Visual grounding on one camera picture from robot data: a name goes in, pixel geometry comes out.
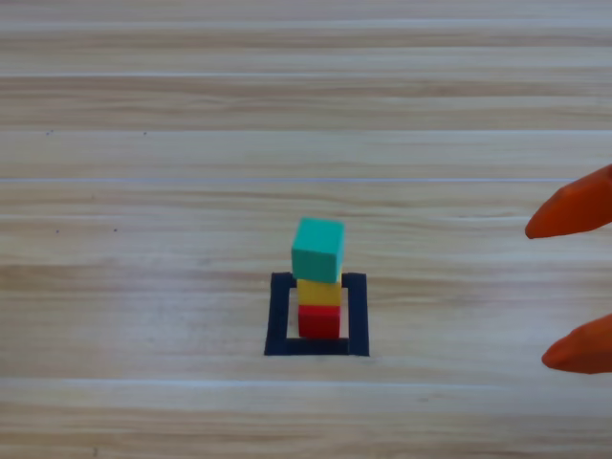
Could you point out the black tape square outline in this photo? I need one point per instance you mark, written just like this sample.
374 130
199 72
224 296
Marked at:
276 325

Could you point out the green wooden cube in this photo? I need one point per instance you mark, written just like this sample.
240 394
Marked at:
318 248

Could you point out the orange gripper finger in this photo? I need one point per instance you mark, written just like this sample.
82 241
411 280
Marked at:
583 351
574 212

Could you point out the yellow wooden cube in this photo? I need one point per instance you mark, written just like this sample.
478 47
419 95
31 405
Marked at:
319 292

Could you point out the red wooden cube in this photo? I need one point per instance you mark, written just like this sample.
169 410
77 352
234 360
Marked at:
319 322

